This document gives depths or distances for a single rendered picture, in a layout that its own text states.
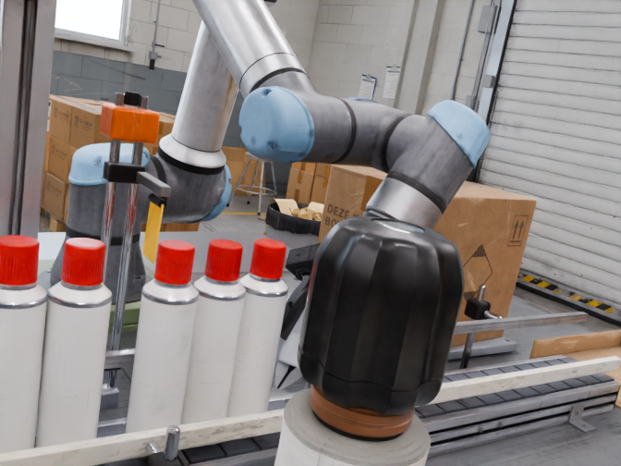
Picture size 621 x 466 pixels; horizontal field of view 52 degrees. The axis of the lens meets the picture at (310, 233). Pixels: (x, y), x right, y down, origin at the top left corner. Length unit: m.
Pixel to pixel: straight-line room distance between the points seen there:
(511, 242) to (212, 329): 0.70
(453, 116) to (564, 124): 4.56
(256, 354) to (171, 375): 0.09
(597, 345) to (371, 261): 1.14
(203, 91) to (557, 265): 4.42
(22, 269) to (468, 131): 0.45
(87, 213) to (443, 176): 0.57
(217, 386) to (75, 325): 0.16
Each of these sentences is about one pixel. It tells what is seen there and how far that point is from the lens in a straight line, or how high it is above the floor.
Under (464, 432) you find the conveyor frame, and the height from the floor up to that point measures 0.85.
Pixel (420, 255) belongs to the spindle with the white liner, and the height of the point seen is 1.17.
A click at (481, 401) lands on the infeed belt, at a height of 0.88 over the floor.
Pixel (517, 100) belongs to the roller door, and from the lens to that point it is 5.50.
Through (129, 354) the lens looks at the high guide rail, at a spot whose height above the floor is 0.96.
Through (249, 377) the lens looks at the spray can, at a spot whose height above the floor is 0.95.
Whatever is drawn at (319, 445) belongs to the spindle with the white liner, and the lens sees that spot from 0.35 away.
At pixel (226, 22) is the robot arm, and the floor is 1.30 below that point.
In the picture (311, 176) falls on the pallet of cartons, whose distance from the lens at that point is 4.77.
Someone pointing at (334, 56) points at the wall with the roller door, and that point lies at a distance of 7.29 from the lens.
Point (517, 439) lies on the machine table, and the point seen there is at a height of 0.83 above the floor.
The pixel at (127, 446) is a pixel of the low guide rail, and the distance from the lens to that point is 0.61.
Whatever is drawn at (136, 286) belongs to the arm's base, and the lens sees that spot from 1.07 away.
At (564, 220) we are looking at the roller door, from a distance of 5.19.
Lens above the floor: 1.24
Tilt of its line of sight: 12 degrees down
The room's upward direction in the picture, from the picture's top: 10 degrees clockwise
